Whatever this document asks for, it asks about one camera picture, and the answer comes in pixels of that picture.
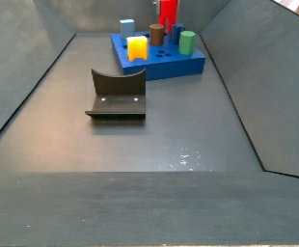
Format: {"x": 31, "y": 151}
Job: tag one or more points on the green hexagonal prism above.
{"x": 187, "y": 42}

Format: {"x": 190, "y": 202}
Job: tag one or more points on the light blue rectangular block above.
{"x": 127, "y": 28}

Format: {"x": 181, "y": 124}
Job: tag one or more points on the blue shape sorter board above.
{"x": 166, "y": 63}

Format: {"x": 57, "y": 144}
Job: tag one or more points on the dark blue star prism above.
{"x": 177, "y": 29}

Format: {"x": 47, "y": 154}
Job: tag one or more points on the black curved holder bracket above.
{"x": 119, "y": 95}

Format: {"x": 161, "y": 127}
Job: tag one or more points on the brown cylinder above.
{"x": 157, "y": 34}

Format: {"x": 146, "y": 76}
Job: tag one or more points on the yellow notched block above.
{"x": 138, "y": 48}

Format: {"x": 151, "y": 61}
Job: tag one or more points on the red square-circle peg block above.
{"x": 167, "y": 13}

